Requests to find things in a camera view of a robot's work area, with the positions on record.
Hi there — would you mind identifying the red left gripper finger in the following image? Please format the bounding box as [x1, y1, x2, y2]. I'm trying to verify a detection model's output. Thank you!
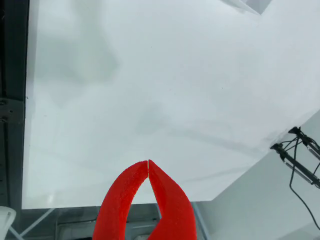
[91, 159, 149, 240]

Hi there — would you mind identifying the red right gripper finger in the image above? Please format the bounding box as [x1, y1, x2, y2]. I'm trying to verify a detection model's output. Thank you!
[147, 159, 197, 240]

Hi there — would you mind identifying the white cardboard bin box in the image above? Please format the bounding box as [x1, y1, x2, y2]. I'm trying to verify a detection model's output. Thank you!
[219, 0, 275, 16]

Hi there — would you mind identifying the black bracket plate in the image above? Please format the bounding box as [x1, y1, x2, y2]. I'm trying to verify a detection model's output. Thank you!
[0, 98, 26, 124]

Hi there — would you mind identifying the black articulated stand holding camera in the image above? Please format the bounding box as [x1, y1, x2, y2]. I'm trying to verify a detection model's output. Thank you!
[288, 126, 320, 161]

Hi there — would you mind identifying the black aluminium rail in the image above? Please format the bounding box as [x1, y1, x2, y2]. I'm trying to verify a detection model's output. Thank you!
[0, 0, 31, 208]

